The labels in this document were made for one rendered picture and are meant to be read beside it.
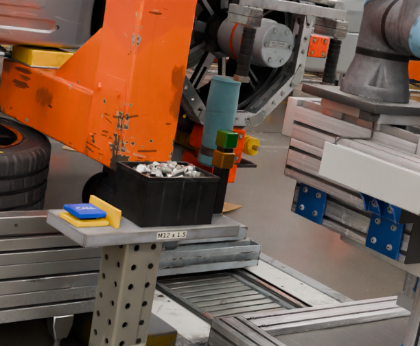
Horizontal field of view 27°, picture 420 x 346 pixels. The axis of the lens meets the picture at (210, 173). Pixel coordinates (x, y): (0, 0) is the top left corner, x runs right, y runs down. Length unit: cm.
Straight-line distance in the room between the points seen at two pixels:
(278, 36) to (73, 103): 64
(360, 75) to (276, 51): 70
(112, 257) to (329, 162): 56
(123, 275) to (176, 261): 77
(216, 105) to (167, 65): 40
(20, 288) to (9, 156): 32
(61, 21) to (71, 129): 39
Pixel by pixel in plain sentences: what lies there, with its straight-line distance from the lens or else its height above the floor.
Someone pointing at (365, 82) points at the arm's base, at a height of 85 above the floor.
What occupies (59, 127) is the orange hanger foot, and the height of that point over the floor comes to 56.
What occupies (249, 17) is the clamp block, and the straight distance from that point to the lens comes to 233.
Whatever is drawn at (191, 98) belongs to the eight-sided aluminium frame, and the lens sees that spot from 253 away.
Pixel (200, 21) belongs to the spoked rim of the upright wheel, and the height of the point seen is 87.
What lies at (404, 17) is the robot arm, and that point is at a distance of 175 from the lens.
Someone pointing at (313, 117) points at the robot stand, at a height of 74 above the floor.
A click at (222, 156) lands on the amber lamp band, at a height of 60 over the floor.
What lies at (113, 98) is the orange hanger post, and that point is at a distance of 209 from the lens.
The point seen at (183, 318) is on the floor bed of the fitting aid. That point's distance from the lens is 245.
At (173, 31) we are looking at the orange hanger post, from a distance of 208.
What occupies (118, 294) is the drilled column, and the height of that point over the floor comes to 29.
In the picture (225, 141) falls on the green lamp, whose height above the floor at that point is 64.
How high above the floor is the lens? 100
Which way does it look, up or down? 13 degrees down
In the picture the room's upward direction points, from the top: 10 degrees clockwise
